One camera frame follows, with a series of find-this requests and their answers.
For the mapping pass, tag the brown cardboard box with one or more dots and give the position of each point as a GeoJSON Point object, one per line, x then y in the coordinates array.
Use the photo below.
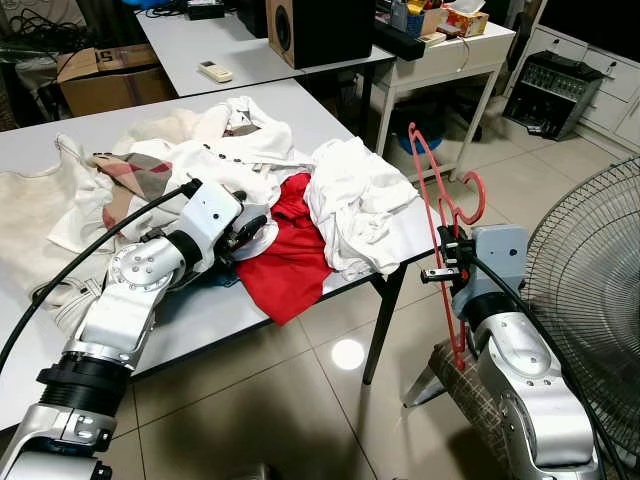
{"type": "Point", "coordinates": [115, 85]}

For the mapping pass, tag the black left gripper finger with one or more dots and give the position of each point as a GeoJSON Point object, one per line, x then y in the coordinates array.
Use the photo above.
{"type": "Point", "coordinates": [256, 222]}
{"type": "Point", "coordinates": [254, 241]}

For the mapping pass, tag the black loudspeaker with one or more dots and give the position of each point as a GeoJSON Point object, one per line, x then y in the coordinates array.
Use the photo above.
{"type": "Point", "coordinates": [320, 30]}

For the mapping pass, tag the black soundbar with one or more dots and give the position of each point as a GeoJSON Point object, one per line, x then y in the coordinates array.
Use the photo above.
{"type": "Point", "coordinates": [400, 40]}

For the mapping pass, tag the red clothes hanger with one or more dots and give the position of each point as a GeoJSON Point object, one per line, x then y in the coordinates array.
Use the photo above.
{"type": "Point", "coordinates": [483, 200]}

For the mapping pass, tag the blue pen holder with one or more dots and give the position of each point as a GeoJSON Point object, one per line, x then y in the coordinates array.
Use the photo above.
{"type": "Point", "coordinates": [408, 18]}

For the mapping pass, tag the black standing fan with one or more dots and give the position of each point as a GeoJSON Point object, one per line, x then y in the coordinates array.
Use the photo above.
{"type": "Point", "coordinates": [590, 260]}

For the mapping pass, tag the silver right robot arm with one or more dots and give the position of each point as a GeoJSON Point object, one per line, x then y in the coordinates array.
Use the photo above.
{"type": "Point", "coordinates": [520, 370]}

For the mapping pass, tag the orange tissue box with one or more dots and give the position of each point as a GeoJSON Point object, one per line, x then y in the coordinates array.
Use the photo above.
{"type": "Point", "coordinates": [467, 22]}

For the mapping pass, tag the crumpled white garment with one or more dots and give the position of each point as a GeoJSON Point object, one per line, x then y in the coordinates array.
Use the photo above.
{"type": "Point", "coordinates": [360, 200]}

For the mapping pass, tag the white side desk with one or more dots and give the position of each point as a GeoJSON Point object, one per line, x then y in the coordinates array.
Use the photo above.
{"type": "Point", "coordinates": [460, 55]}

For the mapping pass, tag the white buttoned shirt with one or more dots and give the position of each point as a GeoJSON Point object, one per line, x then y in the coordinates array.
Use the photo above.
{"type": "Point", "coordinates": [240, 150]}

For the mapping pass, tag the cream fleece garment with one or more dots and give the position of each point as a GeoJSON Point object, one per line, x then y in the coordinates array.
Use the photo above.
{"type": "Point", "coordinates": [40, 210]}

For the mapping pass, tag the red shirt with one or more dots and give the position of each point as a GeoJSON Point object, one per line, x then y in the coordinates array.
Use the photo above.
{"type": "Point", "coordinates": [285, 270]}

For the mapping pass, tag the white remote control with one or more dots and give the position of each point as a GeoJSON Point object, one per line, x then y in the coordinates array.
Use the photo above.
{"type": "Point", "coordinates": [215, 71]}

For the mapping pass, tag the small white table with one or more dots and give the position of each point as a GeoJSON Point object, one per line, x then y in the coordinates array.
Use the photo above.
{"type": "Point", "coordinates": [240, 45]}

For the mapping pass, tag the long white table black legs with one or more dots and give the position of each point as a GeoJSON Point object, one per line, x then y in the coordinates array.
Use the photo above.
{"type": "Point", "coordinates": [310, 115]}

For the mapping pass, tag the black audio amplifier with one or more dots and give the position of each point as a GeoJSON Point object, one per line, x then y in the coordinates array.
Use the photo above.
{"type": "Point", "coordinates": [555, 95]}

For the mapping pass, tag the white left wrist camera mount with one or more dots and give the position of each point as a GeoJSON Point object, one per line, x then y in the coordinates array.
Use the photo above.
{"type": "Point", "coordinates": [212, 212]}

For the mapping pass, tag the white wall cabinets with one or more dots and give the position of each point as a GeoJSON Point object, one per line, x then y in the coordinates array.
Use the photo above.
{"type": "Point", "coordinates": [620, 90]}

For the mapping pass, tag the blue bucket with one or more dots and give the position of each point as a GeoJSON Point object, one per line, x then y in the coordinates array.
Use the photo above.
{"type": "Point", "coordinates": [422, 140]}

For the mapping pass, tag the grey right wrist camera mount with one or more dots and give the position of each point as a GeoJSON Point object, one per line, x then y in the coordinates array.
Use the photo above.
{"type": "Point", "coordinates": [500, 255]}

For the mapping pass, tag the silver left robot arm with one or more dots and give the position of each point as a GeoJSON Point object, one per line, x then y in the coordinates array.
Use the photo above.
{"type": "Point", "coordinates": [120, 310]}

